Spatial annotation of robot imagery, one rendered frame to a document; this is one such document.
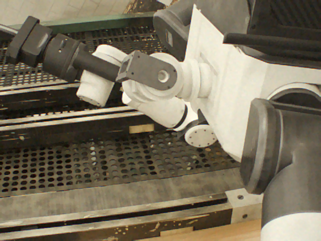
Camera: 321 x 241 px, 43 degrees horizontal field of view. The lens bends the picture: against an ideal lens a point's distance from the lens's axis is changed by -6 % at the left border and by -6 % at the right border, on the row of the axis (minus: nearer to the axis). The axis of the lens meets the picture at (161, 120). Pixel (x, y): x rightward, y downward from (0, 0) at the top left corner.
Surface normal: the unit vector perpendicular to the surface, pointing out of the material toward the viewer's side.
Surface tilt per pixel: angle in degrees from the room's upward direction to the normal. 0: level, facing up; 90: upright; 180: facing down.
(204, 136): 90
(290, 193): 24
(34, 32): 78
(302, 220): 36
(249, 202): 60
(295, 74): 84
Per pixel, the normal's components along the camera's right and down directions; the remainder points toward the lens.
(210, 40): -0.97, 0.00
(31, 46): 0.35, -0.45
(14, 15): 0.14, 0.63
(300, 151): -0.39, -0.62
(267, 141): -0.03, -0.24
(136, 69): 0.25, 0.03
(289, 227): -0.63, -0.56
